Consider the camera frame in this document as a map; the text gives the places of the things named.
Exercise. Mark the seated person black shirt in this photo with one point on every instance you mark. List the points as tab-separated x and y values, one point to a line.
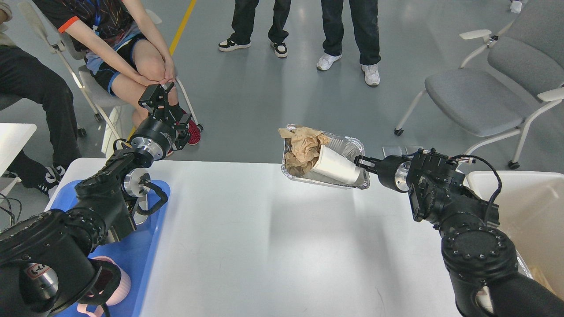
124	50

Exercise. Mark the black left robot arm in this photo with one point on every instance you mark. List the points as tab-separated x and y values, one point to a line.
45	264

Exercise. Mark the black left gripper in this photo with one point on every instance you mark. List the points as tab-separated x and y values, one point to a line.
159	134

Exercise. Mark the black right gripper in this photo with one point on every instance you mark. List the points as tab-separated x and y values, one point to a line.
392	171

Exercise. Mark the pink ribbed mug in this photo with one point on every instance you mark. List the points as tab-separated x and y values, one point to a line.
111	285

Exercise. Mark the brown paper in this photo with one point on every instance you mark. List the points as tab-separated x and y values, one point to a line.
538	275
306	144

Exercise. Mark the brown paper inside bin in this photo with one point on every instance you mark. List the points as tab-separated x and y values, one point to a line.
538	275

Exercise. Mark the blue plastic tray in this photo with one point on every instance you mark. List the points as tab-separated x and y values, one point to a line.
135	255

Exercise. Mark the white side table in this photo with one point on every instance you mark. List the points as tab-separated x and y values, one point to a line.
13	138

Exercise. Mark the stainless steel rectangular container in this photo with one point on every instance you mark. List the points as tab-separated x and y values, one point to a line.
140	205

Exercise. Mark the person in black trousers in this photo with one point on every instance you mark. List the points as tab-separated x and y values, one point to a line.
23	75

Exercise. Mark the white plastic bin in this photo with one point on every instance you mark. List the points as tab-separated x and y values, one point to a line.
531	214

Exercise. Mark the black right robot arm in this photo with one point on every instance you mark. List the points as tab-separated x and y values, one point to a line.
481	260

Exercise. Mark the white paper cup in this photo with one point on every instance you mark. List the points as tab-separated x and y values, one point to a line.
333	165

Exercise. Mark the aluminium foil tray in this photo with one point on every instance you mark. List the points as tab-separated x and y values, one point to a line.
344	145

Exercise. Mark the grey office chair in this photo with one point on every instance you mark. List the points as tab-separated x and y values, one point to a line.
529	51

